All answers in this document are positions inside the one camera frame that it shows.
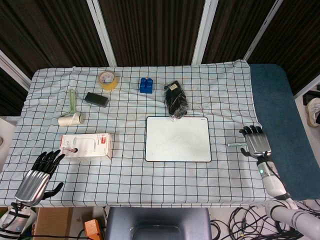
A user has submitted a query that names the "white black checked tablecloth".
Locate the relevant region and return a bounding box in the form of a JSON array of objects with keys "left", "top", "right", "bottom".
[{"left": 0, "top": 59, "right": 278, "bottom": 208}]

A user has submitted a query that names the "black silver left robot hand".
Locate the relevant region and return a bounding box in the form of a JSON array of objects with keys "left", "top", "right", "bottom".
[{"left": 14, "top": 149, "right": 66, "bottom": 207}]

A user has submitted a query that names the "yellow adhesive tape roll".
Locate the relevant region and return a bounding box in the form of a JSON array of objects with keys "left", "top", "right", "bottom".
[{"left": 97, "top": 70, "right": 119, "bottom": 90}]

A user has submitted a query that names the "white red lamp carton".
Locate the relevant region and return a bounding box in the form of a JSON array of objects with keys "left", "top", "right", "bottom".
[{"left": 60, "top": 133, "right": 113, "bottom": 161}]

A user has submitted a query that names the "blue toy building brick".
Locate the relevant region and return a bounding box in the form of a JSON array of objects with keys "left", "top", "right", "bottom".
[{"left": 138, "top": 77, "right": 154, "bottom": 95}]

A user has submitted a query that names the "black bagged cable bundle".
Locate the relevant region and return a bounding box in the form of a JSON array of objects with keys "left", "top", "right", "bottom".
[{"left": 163, "top": 80, "right": 189, "bottom": 120}]

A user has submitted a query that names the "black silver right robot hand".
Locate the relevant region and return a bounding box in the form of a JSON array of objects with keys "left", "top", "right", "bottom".
[{"left": 239, "top": 125, "right": 273, "bottom": 159}]

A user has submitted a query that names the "brown cardboard box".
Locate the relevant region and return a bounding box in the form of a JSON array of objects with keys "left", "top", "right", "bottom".
[{"left": 32, "top": 207, "right": 74, "bottom": 237}]

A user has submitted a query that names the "white partition post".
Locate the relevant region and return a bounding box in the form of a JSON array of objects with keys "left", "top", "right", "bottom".
[
  {"left": 0, "top": 49, "right": 32, "bottom": 92},
  {"left": 86, "top": 0, "right": 117, "bottom": 67},
  {"left": 243, "top": 0, "right": 286, "bottom": 61},
  {"left": 191, "top": 0, "right": 220, "bottom": 65}
]

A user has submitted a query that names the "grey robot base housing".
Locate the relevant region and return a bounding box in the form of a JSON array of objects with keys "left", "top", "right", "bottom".
[{"left": 104, "top": 206, "right": 213, "bottom": 240}]

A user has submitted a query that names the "orange box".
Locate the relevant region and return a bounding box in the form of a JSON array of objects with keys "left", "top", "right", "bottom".
[{"left": 83, "top": 219, "right": 105, "bottom": 240}]

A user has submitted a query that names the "black eraser block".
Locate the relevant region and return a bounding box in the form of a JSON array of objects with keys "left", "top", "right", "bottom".
[{"left": 84, "top": 91, "right": 110, "bottom": 109}]

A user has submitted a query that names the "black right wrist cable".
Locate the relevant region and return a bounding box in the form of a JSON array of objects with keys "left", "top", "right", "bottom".
[{"left": 264, "top": 154, "right": 282, "bottom": 180}]

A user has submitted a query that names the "white whiteboard with black rim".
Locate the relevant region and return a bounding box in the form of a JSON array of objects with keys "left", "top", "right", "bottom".
[{"left": 144, "top": 115, "right": 213, "bottom": 163}]

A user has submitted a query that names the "white sneaker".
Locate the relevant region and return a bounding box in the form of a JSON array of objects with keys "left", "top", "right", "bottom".
[{"left": 306, "top": 97, "right": 320, "bottom": 128}]

